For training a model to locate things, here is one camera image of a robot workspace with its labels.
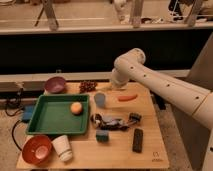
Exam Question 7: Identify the black remote control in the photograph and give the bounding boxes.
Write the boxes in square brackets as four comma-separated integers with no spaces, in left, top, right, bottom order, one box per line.
[132,129,143,153]

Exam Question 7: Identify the green sponge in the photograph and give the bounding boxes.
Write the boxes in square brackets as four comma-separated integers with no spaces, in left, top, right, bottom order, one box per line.
[96,130,109,142]

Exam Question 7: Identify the blue plastic cup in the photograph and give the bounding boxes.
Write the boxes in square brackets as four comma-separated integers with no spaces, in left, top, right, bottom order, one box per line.
[94,93,106,108]

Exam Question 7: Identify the black cable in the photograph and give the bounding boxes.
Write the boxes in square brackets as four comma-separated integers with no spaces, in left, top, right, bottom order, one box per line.
[4,87,25,118]

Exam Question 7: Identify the blue box on floor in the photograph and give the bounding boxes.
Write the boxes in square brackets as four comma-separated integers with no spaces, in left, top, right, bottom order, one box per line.
[22,105,34,123]

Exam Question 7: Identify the small black brush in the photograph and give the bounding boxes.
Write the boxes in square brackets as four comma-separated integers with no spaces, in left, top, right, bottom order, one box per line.
[129,113,142,123]

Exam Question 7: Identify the white paper cup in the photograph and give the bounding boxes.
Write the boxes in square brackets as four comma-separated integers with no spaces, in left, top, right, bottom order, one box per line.
[52,135,73,162]

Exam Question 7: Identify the orange fruit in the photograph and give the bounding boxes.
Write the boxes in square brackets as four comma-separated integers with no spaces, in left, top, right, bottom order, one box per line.
[70,102,83,115]

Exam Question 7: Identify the purple bowl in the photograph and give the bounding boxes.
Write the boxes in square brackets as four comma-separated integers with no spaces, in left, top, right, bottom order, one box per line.
[44,76,66,94]

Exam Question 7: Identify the yellow banana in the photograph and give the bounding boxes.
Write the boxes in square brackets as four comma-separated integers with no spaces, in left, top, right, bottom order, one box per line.
[102,86,113,91]

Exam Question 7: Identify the green plastic tray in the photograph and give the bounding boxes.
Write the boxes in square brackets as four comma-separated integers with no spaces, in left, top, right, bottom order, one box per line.
[26,94,90,135]

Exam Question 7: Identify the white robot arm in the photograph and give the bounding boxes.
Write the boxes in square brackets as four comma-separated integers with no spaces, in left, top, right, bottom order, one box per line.
[111,48,213,129]

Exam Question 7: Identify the orange carrot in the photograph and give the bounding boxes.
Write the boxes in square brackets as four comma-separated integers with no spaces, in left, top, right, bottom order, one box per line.
[117,94,138,102]

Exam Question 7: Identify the bunch of dark grapes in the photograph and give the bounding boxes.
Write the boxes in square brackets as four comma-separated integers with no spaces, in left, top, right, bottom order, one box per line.
[79,81,97,93]

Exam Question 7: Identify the red bowl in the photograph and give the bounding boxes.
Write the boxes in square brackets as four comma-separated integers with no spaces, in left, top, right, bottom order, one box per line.
[22,135,52,165]

